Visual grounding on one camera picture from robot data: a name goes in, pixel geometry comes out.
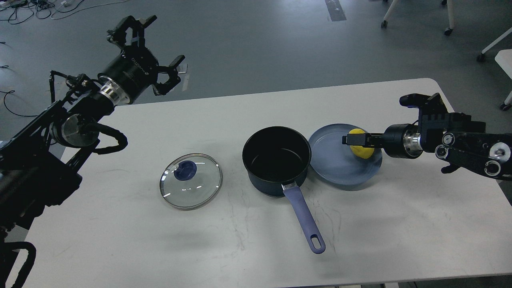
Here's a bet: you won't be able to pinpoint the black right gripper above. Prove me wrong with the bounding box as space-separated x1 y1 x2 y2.
342 124 414 159

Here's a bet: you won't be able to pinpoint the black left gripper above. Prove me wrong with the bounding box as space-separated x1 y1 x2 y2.
97 15 186 105

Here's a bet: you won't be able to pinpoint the yellow potato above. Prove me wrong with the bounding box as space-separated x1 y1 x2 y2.
349 128 375 159

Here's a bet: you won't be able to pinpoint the glass pot lid blue knob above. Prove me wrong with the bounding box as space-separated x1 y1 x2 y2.
159 153 223 211

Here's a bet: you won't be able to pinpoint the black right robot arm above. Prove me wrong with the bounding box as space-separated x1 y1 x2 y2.
342 93 512 181

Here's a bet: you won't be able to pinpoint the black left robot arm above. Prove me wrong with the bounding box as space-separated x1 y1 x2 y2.
0 15 185 288

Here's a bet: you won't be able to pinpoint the blue plate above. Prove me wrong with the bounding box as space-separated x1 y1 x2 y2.
308 123 383 186

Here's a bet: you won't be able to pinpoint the dark blue saucepan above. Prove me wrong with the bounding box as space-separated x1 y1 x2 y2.
242 126 326 254

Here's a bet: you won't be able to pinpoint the white chair legs with casters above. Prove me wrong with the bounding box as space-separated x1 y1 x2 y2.
381 0 512 111

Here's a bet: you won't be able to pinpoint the black floor cable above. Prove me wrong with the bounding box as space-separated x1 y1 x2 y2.
0 90 40 118

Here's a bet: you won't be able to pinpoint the tangled cables top left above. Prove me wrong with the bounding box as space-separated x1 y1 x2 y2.
0 0 128 25

